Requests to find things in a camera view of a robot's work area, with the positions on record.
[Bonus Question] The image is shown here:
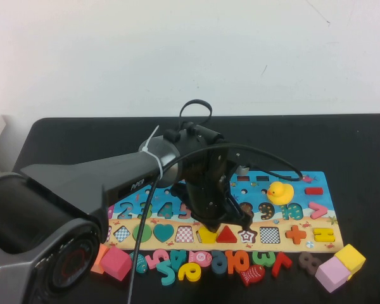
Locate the yellow rubber duck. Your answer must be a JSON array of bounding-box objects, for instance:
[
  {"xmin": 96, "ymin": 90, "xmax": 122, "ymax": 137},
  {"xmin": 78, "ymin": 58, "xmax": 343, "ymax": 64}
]
[{"xmin": 266, "ymin": 181, "xmax": 295, "ymax": 206}]

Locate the pink greater-than sign piece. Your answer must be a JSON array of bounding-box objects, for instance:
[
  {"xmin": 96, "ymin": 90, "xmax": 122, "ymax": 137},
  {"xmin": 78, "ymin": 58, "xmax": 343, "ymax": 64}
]
[{"xmin": 308, "ymin": 201, "xmax": 329, "ymax": 219}]

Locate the yellow pentagon piece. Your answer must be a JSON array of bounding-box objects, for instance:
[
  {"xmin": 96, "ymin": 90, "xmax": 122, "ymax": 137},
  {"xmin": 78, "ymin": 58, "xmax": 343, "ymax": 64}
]
[{"xmin": 198, "ymin": 225, "xmax": 219, "ymax": 244}]

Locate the short black cable loop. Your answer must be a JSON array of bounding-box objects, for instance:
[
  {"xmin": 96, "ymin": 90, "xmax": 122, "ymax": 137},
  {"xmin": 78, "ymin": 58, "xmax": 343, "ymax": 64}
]
[{"xmin": 179, "ymin": 99, "xmax": 213, "ymax": 127}]

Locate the lilac wooden cube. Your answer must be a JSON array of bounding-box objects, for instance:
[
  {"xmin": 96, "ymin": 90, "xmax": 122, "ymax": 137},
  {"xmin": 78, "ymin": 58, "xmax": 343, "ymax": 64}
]
[{"xmin": 314, "ymin": 255, "xmax": 349, "ymax": 294}]

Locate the colourful wooden puzzle board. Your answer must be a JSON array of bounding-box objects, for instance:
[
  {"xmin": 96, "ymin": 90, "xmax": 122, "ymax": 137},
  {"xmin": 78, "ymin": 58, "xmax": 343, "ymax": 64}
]
[{"xmin": 103, "ymin": 170, "xmax": 345, "ymax": 254}]

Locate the red triangle piece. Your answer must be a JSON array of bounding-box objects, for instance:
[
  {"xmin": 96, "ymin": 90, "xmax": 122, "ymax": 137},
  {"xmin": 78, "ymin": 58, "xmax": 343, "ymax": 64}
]
[{"xmin": 215, "ymin": 226, "xmax": 238, "ymax": 244}]

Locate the pink wooden fish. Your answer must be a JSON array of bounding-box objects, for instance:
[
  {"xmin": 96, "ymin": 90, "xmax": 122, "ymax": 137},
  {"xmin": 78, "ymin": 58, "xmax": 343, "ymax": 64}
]
[{"xmin": 186, "ymin": 249, "xmax": 213, "ymax": 267}]

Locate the crimson wooden cube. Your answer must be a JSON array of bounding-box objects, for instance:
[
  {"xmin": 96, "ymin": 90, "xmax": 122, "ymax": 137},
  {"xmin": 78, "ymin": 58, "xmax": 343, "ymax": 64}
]
[{"xmin": 100, "ymin": 246, "xmax": 133, "ymax": 282}]

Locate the pink number five piece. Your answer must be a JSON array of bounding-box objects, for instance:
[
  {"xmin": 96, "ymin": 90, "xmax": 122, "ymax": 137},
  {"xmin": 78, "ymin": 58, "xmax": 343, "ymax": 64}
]
[{"xmin": 147, "ymin": 248, "xmax": 168, "ymax": 270}]

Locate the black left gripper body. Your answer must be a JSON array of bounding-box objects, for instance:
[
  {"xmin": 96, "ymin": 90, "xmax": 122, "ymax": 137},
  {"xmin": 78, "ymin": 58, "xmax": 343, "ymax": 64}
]
[{"xmin": 170, "ymin": 148, "xmax": 245, "ymax": 226}]

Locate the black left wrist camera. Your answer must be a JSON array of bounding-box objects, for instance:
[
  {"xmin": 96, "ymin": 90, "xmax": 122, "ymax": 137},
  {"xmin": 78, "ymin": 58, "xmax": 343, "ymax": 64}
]
[{"xmin": 183, "ymin": 122, "xmax": 225, "ymax": 149}]

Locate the white zip tie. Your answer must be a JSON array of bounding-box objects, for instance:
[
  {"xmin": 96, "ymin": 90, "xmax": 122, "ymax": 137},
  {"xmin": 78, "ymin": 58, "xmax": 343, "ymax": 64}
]
[{"xmin": 141, "ymin": 125, "xmax": 164, "ymax": 177}]

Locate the long black camera cable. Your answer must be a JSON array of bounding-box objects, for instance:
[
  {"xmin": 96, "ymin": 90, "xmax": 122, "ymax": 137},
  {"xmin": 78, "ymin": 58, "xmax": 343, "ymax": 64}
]
[{"xmin": 125, "ymin": 143, "xmax": 304, "ymax": 303}]

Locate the orange plus sign piece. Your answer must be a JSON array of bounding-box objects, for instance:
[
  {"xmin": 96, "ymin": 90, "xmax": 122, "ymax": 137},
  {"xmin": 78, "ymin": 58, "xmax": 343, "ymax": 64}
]
[{"xmin": 284, "ymin": 225, "xmax": 307, "ymax": 246}]

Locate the yellow wooden cube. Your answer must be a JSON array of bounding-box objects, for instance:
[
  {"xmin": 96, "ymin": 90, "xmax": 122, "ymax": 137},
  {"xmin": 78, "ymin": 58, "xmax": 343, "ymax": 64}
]
[{"xmin": 334, "ymin": 243, "xmax": 367, "ymax": 281}]

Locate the yellow number six piece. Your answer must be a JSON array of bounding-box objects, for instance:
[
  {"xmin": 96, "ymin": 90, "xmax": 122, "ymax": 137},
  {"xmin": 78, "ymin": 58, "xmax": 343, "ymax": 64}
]
[{"xmin": 177, "ymin": 262, "xmax": 201, "ymax": 282}]

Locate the orange number ten piece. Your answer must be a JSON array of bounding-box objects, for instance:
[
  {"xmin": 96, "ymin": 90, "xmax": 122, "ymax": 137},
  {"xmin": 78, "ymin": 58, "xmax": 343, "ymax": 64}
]
[{"xmin": 224, "ymin": 249, "xmax": 251, "ymax": 275}]

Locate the green circle piece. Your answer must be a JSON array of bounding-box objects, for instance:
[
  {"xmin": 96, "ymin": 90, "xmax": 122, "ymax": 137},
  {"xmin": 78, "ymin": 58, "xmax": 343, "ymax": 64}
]
[{"xmin": 132, "ymin": 224, "xmax": 153, "ymax": 243}]

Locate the brown number eight piece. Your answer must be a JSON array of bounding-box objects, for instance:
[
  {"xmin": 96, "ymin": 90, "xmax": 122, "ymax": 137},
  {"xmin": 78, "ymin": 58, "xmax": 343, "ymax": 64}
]
[{"xmin": 296, "ymin": 252, "xmax": 322, "ymax": 274}]

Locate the teal wooden fish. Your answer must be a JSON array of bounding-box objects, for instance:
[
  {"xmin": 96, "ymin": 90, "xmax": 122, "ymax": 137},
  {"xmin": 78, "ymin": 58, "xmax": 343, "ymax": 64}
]
[{"xmin": 129, "ymin": 251, "xmax": 149, "ymax": 274}]

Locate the teal number two piece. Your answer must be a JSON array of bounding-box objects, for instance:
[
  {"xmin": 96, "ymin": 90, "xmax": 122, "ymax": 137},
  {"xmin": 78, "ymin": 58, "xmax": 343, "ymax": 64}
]
[{"xmin": 156, "ymin": 259, "xmax": 178, "ymax": 286}]

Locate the orange wooden cube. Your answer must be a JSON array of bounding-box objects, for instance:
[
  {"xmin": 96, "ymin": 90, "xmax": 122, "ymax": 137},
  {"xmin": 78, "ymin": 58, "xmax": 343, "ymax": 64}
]
[{"xmin": 90, "ymin": 245, "xmax": 108, "ymax": 275}]

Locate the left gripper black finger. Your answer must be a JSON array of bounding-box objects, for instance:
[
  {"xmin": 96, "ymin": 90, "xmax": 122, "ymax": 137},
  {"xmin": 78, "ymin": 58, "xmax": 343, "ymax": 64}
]
[
  {"xmin": 206, "ymin": 217, "xmax": 225, "ymax": 233},
  {"xmin": 239, "ymin": 210, "xmax": 257, "ymax": 232}
]

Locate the yellow equals sign piece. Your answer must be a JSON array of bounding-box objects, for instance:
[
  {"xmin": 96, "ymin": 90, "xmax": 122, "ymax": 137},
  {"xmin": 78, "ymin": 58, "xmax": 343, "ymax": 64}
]
[{"xmin": 313, "ymin": 227, "xmax": 336, "ymax": 243}]

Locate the red wooden fish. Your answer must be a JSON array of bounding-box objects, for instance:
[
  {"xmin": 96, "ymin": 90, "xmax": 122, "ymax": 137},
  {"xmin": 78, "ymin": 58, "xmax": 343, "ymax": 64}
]
[{"xmin": 239, "ymin": 264, "xmax": 266, "ymax": 288}]

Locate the teal number four piece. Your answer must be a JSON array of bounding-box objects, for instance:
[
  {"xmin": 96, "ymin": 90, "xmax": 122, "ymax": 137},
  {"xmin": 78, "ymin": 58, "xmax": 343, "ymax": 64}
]
[{"xmin": 169, "ymin": 249, "xmax": 188, "ymax": 270}]

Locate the teal heart piece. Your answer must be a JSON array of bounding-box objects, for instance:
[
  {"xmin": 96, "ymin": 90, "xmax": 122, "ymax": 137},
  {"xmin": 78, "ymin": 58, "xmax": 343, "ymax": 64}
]
[{"xmin": 153, "ymin": 223, "xmax": 175, "ymax": 243}]

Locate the red number seven piece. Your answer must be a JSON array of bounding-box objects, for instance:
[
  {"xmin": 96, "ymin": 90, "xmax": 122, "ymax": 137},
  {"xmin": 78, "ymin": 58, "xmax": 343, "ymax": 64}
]
[{"xmin": 270, "ymin": 251, "xmax": 293, "ymax": 279}]

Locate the green number three piece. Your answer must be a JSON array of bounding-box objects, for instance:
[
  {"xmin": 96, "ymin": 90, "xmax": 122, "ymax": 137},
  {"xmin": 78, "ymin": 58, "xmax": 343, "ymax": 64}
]
[{"xmin": 251, "ymin": 250, "xmax": 277, "ymax": 266}]

